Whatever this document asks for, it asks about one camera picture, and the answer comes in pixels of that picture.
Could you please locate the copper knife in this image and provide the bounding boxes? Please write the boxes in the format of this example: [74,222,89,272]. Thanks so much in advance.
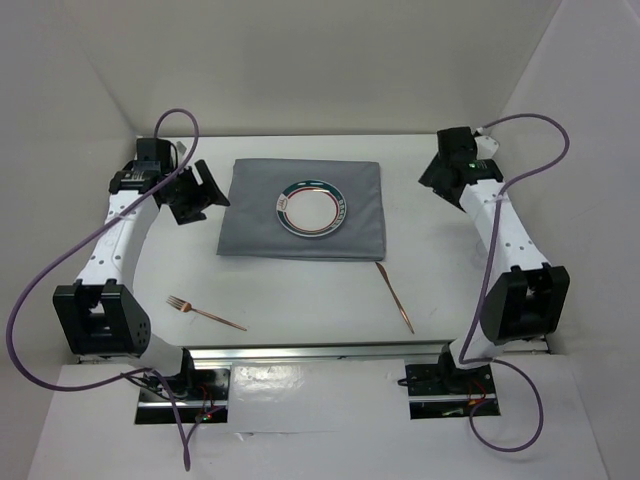
[374,262,415,335]

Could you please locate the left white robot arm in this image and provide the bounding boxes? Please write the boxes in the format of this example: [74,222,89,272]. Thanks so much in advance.
[53,138,229,399]

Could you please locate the copper fork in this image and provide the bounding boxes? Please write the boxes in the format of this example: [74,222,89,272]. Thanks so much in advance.
[166,295,248,332]

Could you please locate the aluminium rail front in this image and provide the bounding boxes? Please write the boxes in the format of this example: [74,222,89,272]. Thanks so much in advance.
[188,341,446,363]

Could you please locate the grey cloth napkin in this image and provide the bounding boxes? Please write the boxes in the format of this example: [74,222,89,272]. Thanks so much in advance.
[217,158,386,261]

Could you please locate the purple cable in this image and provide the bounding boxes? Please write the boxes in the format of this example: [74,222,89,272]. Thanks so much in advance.
[6,108,211,472]
[457,113,572,441]

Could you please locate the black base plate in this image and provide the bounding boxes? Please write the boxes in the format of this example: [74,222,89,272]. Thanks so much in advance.
[396,364,501,420]
[129,367,231,425]

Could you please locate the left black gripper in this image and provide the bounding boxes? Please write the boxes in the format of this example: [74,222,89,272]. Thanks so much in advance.
[162,159,229,225]

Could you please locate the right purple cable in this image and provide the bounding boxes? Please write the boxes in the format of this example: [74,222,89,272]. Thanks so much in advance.
[457,113,572,441]

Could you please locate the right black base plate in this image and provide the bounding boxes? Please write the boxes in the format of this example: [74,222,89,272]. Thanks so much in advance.
[396,364,501,420]

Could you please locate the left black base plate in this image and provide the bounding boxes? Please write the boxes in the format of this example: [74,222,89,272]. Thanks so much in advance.
[129,367,231,425]

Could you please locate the clear plastic cup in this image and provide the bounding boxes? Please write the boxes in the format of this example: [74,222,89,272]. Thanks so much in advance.
[471,241,488,268]

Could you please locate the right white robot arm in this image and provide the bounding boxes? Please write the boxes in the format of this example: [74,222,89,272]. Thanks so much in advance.
[420,127,570,394]

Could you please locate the aluminium rail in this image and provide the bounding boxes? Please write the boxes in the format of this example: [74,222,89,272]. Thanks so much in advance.
[468,133,549,351]
[188,341,446,363]

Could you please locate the white plate green red rim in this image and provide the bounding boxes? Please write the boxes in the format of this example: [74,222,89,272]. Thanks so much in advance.
[275,180,347,238]

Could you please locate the aluminium rail right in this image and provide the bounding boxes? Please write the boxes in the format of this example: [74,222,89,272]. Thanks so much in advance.
[468,133,549,351]

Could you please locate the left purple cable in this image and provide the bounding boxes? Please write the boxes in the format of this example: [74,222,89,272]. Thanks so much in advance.
[6,108,211,472]

